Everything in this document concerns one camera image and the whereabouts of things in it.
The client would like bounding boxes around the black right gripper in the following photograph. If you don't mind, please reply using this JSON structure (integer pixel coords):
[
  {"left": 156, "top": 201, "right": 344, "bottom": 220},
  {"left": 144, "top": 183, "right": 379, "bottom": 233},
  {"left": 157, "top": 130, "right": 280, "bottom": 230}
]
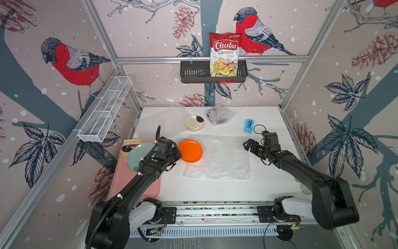
[{"left": 241, "top": 139, "right": 269, "bottom": 159}]

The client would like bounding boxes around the orange plastic plate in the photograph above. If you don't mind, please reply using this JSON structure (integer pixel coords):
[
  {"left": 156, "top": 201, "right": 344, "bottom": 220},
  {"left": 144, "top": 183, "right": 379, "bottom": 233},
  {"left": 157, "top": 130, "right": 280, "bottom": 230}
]
[{"left": 178, "top": 140, "right": 203, "bottom": 163}]

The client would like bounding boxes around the blue tape dispenser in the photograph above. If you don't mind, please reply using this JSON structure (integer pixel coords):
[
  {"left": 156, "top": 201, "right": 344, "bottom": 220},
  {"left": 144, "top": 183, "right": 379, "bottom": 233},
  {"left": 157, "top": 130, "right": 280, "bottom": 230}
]
[{"left": 244, "top": 119, "right": 254, "bottom": 134}]

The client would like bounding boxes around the clear bubble wrap sheet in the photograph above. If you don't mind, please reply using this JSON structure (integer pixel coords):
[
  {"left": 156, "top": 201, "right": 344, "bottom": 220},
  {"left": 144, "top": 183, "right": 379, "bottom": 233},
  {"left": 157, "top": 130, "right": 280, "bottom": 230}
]
[
  {"left": 206, "top": 104, "right": 236, "bottom": 126},
  {"left": 183, "top": 134, "right": 250, "bottom": 180}
]

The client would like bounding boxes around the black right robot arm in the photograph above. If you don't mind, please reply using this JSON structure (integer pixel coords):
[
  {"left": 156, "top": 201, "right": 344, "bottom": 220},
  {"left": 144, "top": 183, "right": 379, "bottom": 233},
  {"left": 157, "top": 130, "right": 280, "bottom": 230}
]
[{"left": 243, "top": 131, "right": 360, "bottom": 230}]

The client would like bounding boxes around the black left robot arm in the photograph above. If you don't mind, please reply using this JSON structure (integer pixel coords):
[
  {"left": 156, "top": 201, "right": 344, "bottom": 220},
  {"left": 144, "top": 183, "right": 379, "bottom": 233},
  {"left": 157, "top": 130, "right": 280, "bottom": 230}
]
[{"left": 85, "top": 128, "right": 182, "bottom": 249}]

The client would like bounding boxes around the mint green floral plate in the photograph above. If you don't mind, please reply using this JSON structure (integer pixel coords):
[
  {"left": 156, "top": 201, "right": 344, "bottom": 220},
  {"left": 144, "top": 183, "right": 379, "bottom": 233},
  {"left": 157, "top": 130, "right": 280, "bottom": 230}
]
[{"left": 127, "top": 143, "right": 154, "bottom": 173}]

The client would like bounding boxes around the cream plate with dark spot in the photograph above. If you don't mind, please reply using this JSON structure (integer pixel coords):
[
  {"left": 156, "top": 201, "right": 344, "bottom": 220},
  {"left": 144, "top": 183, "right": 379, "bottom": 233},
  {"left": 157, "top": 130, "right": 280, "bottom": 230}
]
[{"left": 185, "top": 115, "right": 205, "bottom": 131}]

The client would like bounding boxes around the pink plastic tray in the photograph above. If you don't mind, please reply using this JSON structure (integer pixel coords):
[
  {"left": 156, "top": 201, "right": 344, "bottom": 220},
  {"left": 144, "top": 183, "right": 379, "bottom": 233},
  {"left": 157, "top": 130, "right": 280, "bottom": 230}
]
[{"left": 107, "top": 139, "right": 161, "bottom": 204}]

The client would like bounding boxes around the Chuba cassava chips bag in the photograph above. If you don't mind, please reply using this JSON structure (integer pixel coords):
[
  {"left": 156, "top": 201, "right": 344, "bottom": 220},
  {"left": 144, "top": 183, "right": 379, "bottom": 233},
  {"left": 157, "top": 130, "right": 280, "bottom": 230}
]
[{"left": 209, "top": 33, "right": 241, "bottom": 77}]

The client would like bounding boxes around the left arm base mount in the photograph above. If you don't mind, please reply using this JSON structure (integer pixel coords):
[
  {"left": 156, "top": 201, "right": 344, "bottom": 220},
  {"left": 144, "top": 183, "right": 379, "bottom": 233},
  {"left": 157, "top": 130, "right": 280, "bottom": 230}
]
[{"left": 145, "top": 207, "right": 177, "bottom": 226}]

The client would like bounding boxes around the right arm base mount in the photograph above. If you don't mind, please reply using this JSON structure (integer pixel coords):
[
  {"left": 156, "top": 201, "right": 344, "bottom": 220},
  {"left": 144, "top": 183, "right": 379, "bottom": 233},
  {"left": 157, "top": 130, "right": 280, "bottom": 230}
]
[{"left": 257, "top": 205, "right": 301, "bottom": 223}]

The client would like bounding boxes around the white wire mesh shelf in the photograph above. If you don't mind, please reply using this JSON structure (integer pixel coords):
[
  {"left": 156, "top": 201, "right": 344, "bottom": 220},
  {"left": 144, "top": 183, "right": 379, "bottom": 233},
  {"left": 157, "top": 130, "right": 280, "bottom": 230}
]
[{"left": 78, "top": 76, "right": 132, "bottom": 143}]

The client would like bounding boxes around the black wire wall basket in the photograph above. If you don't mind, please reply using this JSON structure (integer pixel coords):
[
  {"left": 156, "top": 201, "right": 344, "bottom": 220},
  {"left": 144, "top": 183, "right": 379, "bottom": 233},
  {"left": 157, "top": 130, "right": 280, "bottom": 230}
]
[{"left": 180, "top": 60, "right": 248, "bottom": 84}]

